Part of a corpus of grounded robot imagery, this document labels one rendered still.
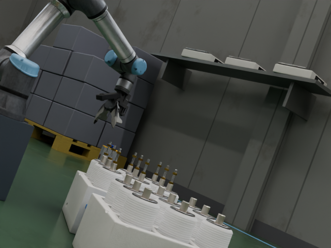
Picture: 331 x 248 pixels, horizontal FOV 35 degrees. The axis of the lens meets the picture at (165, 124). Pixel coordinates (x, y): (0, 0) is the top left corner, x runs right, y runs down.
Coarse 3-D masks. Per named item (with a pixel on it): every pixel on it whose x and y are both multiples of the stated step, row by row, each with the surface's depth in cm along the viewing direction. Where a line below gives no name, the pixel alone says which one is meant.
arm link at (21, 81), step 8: (16, 56) 192; (0, 64) 197; (8, 64) 193; (16, 64) 191; (24, 64) 191; (32, 64) 193; (0, 72) 196; (8, 72) 192; (16, 72) 191; (24, 72) 191; (32, 72) 193; (0, 80) 198; (8, 80) 191; (16, 80) 191; (24, 80) 192; (32, 80) 195; (8, 88) 191; (16, 88) 191; (24, 88) 193
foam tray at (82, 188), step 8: (80, 176) 207; (72, 184) 219; (80, 184) 200; (88, 184) 187; (72, 192) 210; (80, 192) 193; (88, 192) 184; (96, 192) 185; (104, 192) 186; (72, 200) 203; (80, 200) 187; (88, 200) 185; (64, 208) 215; (72, 208) 196; (80, 208) 184; (72, 216) 190; (80, 216) 184; (72, 224) 184; (72, 232) 184
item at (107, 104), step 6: (120, 90) 245; (126, 90) 245; (126, 96) 248; (108, 102) 245; (114, 102) 242; (120, 102) 244; (126, 102) 248; (108, 108) 244; (120, 108) 246; (126, 108) 247; (120, 114) 246
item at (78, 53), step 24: (48, 48) 592; (72, 48) 554; (96, 48) 572; (48, 72) 575; (72, 72) 539; (96, 72) 525; (48, 96) 559; (72, 96) 526; (144, 96) 572; (24, 120) 622; (48, 120) 544; (72, 120) 518; (96, 144) 544; (120, 144) 564
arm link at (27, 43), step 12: (48, 0) 214; (60, 0) 211; (48, 12) 211; (60, 12) 213; (72, 12) 217; (36, 24) 209; (48, 24) 210; (24, 36) 207; (36, 36) 208; (12, 48) 203; (24, 48) 206; (36, 48) 211; (0, 60) 199
